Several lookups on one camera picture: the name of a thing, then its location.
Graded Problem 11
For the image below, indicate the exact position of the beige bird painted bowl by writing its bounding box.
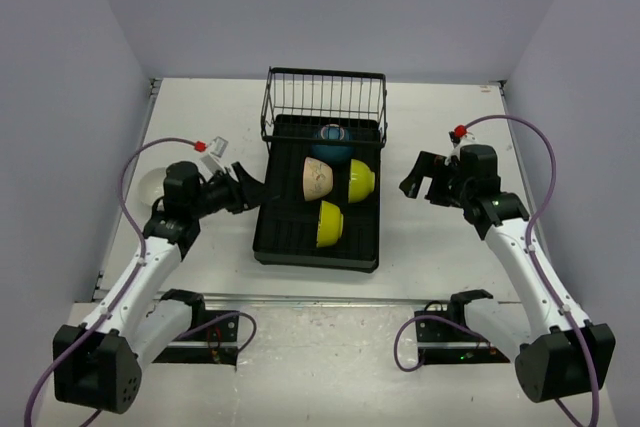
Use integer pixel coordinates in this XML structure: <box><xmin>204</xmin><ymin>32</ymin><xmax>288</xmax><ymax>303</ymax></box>
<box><xmin>302</xmin><ymin>157</ymin><xmax>333</xmax><ymax>202</ymax></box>

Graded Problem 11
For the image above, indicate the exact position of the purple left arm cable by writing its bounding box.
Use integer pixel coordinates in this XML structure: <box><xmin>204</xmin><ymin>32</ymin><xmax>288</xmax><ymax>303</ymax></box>
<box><xmin>23</xmin><ymin>136</ymin><xmax>257</xmax><ymax>427</ymax></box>

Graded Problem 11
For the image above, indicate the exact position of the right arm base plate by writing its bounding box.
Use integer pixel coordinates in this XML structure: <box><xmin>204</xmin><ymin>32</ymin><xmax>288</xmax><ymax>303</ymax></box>
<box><xmin>415</xmin><ymin>320</ymin><xmax>509</xmax><ymax>365</ymax></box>

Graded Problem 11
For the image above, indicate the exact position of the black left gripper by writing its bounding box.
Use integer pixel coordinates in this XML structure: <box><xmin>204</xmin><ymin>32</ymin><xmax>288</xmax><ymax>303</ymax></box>
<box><xmin>189</xmin><ymin>161</ymin><xmax>278</xmax><ymax>218</ymax></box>

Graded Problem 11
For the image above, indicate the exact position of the blue ceramic bowl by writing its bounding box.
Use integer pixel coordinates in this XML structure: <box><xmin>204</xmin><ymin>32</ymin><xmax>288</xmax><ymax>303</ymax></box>
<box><xmin>311</xmin><ymin>124</ymin><xmax>354</xmax><ymax>165</ymax></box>

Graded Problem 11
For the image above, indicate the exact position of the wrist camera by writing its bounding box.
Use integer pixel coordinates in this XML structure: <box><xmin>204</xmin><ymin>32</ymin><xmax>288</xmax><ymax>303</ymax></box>
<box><xmin>194</xmin><ymin>136</ymin><xmax>228</xmax><ymax>174</ymax></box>
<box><xmin>449</xmin><ymin>125</ymin><xmax>477</xmax><ymax>148</ymax></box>

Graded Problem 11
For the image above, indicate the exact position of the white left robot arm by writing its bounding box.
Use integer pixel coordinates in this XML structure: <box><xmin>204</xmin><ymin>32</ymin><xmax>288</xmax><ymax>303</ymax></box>
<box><xmin>53</xmin><ymin>161</ymin><xmax>268</xmax><ymax>414</ymax></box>

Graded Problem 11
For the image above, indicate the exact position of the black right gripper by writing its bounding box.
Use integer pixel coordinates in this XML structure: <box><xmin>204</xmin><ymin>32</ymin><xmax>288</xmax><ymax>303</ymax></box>
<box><xmin>400</xmin><ymin>151</ymin><xmax>473</xmax><ymax>209</ymax></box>

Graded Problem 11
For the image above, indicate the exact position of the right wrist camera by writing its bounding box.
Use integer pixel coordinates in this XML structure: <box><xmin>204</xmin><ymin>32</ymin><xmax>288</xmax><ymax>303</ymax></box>
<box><xmin>449</xmin><ymin>125</ymin><xmax>477</xmax><ymax>148</ymax></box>

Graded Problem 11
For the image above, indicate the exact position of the white speckled ceramic bowl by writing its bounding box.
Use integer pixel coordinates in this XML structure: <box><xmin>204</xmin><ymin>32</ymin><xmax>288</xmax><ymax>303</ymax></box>
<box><xmin>137</xmin><ymin>167</ymin><xmax>166</xmax><ymax>207</ymax></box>

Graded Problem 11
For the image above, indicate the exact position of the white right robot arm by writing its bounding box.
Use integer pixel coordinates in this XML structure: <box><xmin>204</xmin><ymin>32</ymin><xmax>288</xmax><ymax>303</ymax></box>
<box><xmin>400</xmin><ymin>145</ymin><xmax>616</xmax><ymax>403</ymax></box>

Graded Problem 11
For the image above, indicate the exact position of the lime green bowl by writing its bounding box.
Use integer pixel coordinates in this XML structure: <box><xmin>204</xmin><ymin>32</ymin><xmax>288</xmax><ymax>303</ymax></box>
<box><xmin>316</xmin><ymin>201</ymin><xmax>344</xmax><ymax>248</ymax></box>
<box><xmin>348</xmin><ymin>159</ymin><xmax>376</xmax><ymax>204</ymax></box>

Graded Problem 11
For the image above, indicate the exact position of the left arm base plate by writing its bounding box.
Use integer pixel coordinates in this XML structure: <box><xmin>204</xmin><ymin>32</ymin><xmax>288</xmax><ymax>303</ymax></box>
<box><xmin>154</xmin><ymin>316</ymin><xmax>240</xmax><ymax>366</ymax></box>

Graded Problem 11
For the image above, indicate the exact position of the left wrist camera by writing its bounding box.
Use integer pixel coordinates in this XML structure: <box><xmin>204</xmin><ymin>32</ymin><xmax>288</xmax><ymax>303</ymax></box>
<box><xmin>194</xmin><ymin>136</ymin><xmax>228</xmax><ymax>174</ymax></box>

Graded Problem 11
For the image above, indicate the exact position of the black wire dish rack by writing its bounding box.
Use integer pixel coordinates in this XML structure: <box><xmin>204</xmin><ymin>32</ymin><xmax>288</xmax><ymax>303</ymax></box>
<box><xmin>260</xmin><ymin>66</ymin><xmax>388</xmax><ymax>149</ymax></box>

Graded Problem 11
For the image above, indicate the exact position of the lime green bowl front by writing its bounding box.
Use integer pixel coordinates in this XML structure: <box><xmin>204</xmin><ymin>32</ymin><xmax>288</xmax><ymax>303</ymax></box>
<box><xmin>316</xmin><ymin>201</ymin><xmax>344</xmax><ymax>248</ymax></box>

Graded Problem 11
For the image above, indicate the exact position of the black drip tray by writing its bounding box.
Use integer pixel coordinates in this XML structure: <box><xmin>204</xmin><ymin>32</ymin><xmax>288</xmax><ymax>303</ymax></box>
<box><xmin>252</xmin><ymin>114</ymin><xmax>382</xmax><ymax>274</ymax></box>

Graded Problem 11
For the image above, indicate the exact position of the lime green bowl rear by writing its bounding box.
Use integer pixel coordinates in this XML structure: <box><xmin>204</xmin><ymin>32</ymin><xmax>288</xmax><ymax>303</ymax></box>
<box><xmin>348</xmin><ymin>159</ymin><xmax>376</xmax><ymax>204</ymax></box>

